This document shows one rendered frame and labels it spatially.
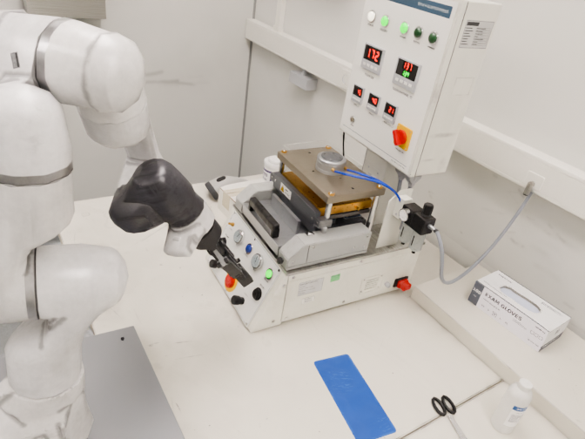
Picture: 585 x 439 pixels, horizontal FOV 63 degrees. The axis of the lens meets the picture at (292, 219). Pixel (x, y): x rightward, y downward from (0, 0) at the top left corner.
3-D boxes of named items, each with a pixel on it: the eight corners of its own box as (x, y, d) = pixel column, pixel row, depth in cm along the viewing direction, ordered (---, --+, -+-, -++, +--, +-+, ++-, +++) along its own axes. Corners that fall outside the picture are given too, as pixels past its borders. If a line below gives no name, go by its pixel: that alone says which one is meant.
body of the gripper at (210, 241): (218, 229, 99) (238, 253, 106) (208, 205, 105) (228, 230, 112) (188, 248, 99) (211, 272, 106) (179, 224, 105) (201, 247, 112)
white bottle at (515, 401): (485, 421, 109) (509, 378, 102) (498, 412, 112) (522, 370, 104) (504, 438, 106) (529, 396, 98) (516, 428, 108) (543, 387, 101)
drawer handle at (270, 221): (254, 208, 132) (255, 195, 130) (279, 237, 122) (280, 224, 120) (247, 209, 131) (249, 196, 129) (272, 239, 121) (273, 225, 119)
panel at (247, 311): (207, 260, 144) (235, 210, 139) (247, 327, 123) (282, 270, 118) (201, 260, 143) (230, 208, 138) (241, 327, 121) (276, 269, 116)
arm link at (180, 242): (198, 188, 102) (211, 204, 105) (149, 219, 101) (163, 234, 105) (213, 223, 93) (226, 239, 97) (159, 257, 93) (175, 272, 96)
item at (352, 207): (329, 178, 144) (335, 149, 139) (373, 215, 128) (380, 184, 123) (279, 185, 136) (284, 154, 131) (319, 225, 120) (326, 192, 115)
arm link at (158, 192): (137, 210, 106) (124, 246, 99) (97, 170, 96) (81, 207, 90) (207, 190, 100) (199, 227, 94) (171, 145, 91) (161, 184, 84)
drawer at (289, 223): (326, 200, 150) (332, 178, 146) (368, 239, 134) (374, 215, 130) (241, 214, 136) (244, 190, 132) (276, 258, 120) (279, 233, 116)
